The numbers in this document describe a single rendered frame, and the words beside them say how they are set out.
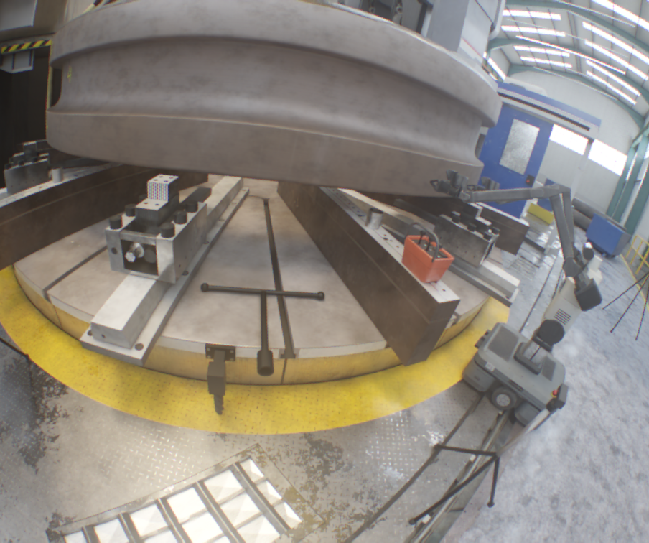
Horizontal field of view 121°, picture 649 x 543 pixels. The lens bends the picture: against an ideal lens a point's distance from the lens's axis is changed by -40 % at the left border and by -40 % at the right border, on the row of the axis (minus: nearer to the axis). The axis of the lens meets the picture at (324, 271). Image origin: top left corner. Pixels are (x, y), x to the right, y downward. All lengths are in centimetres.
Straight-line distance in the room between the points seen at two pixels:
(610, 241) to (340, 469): 989
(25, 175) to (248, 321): 247
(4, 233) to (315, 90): 196
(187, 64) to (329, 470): 199
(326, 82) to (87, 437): 199
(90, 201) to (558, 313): 300
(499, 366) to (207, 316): 158
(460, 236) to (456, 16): 439
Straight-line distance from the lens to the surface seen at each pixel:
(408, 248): 133
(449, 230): 237
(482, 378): 195
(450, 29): 586
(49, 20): 414
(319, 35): 149
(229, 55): 162
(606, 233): 1051
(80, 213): 235
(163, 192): 146
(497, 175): 647
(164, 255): 133
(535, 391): 193
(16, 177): 317
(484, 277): 244
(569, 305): 182
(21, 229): 220
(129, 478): 141
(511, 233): 359
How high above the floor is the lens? 128
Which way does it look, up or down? 31 degrees down
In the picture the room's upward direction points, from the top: 14 degrees clockwise
